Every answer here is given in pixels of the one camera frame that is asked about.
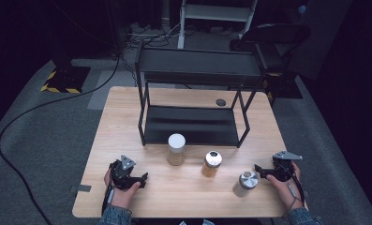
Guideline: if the person's left hand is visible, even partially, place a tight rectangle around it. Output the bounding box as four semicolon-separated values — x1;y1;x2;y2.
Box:
103;168;141;210

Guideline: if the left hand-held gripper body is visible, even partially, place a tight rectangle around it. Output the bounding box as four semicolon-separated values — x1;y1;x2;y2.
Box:
110;154;144;190

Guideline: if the person's right hand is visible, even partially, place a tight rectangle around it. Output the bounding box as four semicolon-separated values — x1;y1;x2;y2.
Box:
265;161;302;212

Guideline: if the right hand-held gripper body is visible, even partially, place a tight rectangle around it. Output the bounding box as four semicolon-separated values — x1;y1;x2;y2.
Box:
271;150;304;183

